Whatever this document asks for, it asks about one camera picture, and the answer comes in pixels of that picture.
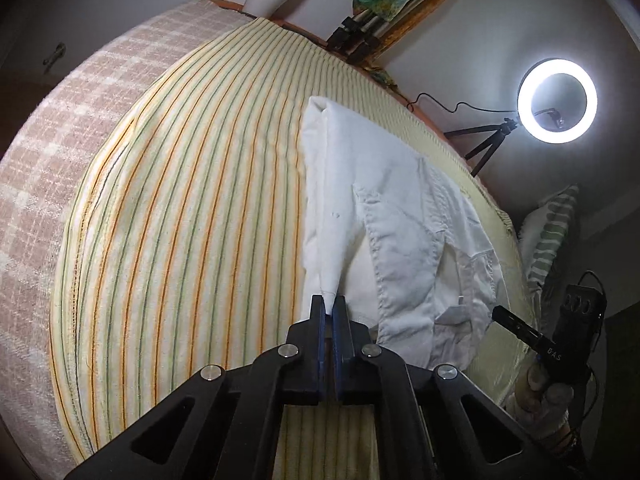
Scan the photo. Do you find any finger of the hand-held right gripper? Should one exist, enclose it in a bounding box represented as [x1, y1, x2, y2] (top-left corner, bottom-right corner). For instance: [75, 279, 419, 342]
[491, 305, 543, 348]

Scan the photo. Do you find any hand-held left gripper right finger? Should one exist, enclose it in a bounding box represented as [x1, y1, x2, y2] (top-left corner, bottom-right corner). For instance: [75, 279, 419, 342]
[331, 294, 586, 480]

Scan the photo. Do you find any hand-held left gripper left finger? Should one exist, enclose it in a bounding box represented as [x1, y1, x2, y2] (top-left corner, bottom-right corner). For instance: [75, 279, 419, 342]
[62, 294, 331, 480]

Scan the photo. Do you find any white shirt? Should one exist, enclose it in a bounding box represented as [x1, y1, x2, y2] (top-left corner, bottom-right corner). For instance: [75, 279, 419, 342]
[299, 95, 511, 371]

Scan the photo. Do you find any person's right hand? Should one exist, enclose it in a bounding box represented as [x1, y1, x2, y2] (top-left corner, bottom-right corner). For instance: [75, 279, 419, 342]
[505, 360, 576, 433]

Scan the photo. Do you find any green striped cushion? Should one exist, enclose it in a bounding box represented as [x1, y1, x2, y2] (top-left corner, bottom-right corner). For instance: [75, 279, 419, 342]
[520, 185, 581, 291]

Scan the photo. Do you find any yellow striped cloth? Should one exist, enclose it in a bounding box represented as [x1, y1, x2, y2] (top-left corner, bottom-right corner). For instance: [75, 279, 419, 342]
[47, 17, 538, 480]

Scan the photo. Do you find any small black tripod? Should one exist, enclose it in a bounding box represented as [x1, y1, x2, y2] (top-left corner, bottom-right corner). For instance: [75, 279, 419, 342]
[444, 117, 518, 178]

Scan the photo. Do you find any pink plaid blanket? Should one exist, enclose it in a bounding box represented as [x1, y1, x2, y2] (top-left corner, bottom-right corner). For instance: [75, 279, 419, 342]
[0, 0, 251, 461]

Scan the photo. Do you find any metal door stop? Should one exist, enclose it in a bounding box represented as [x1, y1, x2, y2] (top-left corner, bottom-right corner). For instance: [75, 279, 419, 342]
[42, 42, 67, 68]

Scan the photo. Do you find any ring light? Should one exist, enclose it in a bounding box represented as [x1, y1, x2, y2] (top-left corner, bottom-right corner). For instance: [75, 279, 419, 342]
[517, 58, 598, 143]

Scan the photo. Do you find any black cable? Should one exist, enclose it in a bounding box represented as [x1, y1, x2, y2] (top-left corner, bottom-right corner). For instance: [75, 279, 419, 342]
[405, 92, 503, 113]

